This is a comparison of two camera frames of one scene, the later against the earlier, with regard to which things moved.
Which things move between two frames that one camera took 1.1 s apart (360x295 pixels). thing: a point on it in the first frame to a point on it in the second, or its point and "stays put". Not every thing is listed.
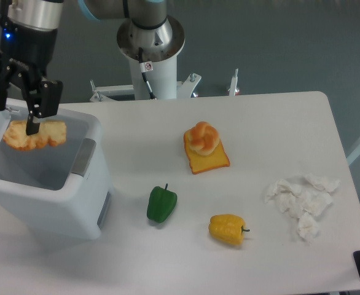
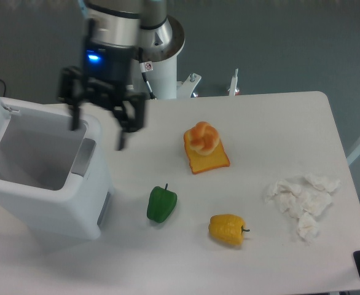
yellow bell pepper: x=227 y=228 stays put
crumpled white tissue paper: x=303 y=198 stays put
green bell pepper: x=161 y=204 stays put
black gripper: x=27 y=53 to x=105 y=80
